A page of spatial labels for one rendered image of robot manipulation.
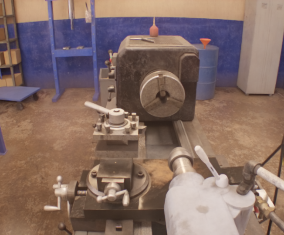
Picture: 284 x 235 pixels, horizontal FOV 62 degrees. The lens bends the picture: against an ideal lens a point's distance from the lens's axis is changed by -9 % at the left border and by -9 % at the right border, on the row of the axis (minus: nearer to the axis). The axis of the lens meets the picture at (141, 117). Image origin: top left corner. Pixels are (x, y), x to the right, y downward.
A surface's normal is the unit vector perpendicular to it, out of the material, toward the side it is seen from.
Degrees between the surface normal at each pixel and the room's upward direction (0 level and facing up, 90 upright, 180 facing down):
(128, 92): 90
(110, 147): 0
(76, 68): 90
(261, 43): 90
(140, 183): 0
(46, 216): 0
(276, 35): 90
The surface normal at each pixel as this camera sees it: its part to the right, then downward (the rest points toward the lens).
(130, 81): 0.03, 0.42
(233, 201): 0.00, -0.91
